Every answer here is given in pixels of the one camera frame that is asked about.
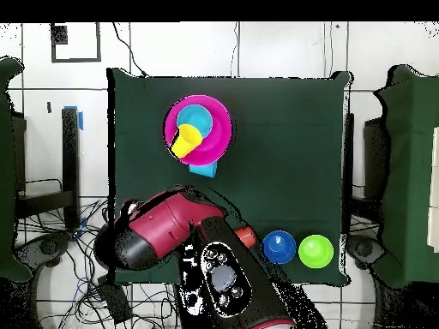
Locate yellow cup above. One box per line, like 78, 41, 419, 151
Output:
170, 123, 204, 159

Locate large pink bowl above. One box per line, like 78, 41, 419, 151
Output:
163, 94, 234, 167

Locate dark green tablecloth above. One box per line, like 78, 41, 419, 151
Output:
106, 67, 352, 287

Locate orange ribbed cup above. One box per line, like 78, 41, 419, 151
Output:
234, 225, 258, 248

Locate small light blue bowl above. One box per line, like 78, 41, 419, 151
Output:
176, 104, 214, 139

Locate dark blue bowl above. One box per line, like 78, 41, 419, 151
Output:
262, 230, 298, 266

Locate lime green bowl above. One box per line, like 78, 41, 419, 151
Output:
298, 233, 334, 270

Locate black stand with blue tape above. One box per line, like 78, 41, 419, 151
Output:
15, 105, 84, 230

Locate black office chair base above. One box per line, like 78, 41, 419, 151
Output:
345, 233, 388, 272
13, 231, 74, 275

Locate black power box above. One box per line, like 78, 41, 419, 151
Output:
96, 274, 134, 326

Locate green cloth side table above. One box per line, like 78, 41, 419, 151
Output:
372, 63, 439, 290
0, 56, 33, 284

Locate cream boxes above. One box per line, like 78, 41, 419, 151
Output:
426, 125, 439, 254

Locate bundle of floor cables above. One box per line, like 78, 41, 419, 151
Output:
15, 198, 179, 329

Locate black upright post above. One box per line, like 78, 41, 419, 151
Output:
341, 111, 356, 235

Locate black cable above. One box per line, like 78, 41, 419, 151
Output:
111, 21, 149, 79

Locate black square floor frame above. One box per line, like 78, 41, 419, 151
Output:
50, 22, 103, 63

